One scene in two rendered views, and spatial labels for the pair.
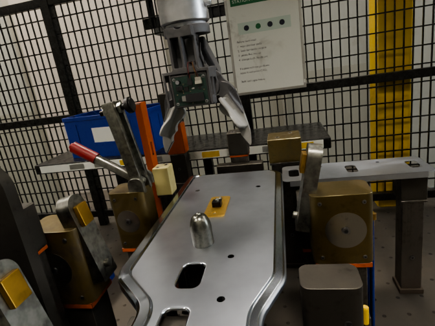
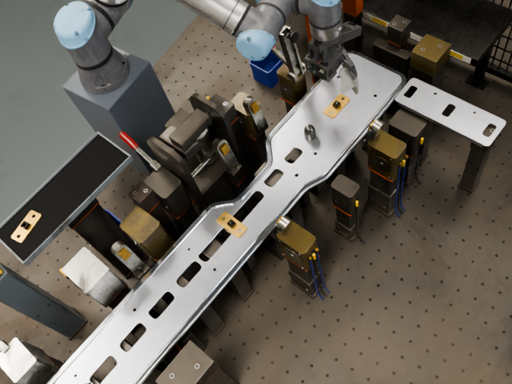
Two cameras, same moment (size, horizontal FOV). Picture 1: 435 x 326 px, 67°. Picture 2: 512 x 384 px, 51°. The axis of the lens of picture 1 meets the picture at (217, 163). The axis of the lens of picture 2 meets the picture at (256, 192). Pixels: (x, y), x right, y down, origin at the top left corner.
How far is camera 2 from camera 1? 1.15 m
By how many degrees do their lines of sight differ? 54
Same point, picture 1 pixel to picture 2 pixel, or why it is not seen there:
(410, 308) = (450, 197)
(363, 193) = (391, 157)
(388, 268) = not seen: hidden behind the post
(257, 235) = (336, 145)
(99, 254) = (260, 123)
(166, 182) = not seen: hidden behind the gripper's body
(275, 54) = not seen: outside the picture
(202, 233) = (308, 136)
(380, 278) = (459, 169)
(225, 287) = (302, 170)
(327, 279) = (343, 187)
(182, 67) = (315, 62)
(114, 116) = (283, 42)
